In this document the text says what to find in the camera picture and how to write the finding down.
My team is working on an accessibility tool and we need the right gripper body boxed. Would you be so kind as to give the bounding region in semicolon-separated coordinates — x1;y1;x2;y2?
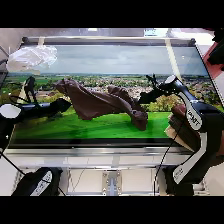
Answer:
137;87;167;105

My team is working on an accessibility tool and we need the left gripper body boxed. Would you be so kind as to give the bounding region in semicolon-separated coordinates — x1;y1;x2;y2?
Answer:
49;97;73;117

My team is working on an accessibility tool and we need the brown garment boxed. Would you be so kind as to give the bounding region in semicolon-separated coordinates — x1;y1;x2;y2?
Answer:
167;103;202;153
54;78;150;132

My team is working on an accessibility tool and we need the folded beige garment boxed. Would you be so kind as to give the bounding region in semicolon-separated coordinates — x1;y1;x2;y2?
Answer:
164;125;188;148

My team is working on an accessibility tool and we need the folded brown garment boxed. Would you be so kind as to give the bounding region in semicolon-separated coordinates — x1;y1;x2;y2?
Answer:
167;103;202;153

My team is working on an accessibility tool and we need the white plastic bag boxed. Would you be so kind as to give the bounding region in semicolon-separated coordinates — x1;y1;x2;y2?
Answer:
6;44;59;73

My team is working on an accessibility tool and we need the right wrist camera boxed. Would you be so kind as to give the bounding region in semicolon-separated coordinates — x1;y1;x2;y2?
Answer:
145;73;160;89

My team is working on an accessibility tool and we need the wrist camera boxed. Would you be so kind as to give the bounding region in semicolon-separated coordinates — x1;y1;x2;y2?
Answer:
23;75;38;103
145;73;160;89

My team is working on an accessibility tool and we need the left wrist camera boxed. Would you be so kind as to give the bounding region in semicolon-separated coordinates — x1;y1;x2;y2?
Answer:
23;75;38;103

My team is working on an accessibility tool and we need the black cable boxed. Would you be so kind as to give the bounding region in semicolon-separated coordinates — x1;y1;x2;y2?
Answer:
0;149;27;176
152;116;185;197

